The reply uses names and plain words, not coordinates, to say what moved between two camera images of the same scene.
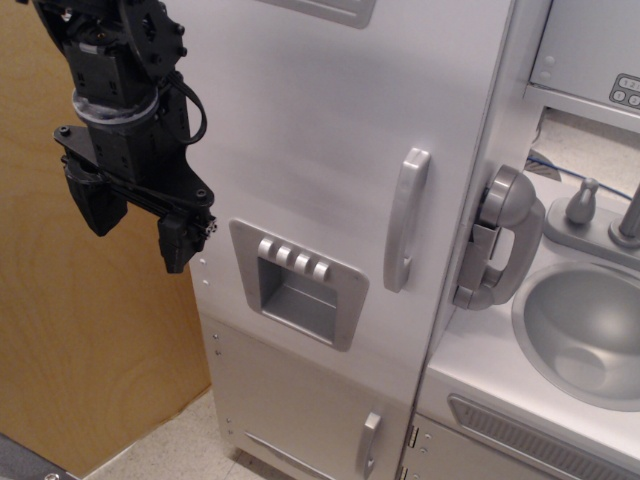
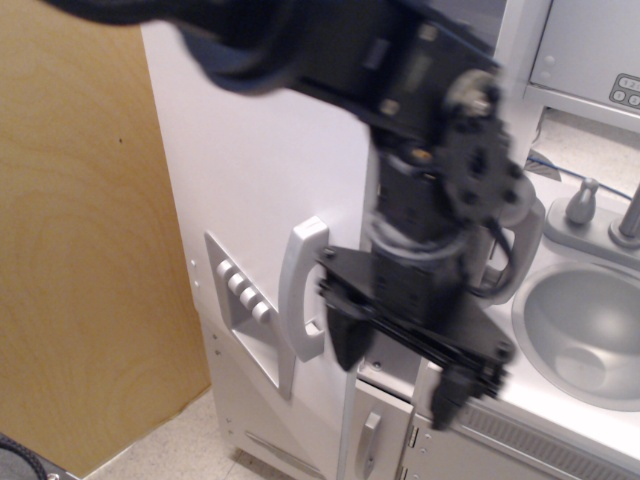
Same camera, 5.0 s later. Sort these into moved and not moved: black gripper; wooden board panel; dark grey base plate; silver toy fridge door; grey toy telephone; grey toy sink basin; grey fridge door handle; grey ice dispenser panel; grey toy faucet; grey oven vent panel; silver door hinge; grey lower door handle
Moved: black gripper; grey ice dispenser panel; grey fridge door handle; silver toy fridge door
Not moved: grey toy sink basin; grey toy faucet; dark grey base plate; grey oven vent panel; grey toy telephone; silver door hinge; grey lower door handle; wooden board panel
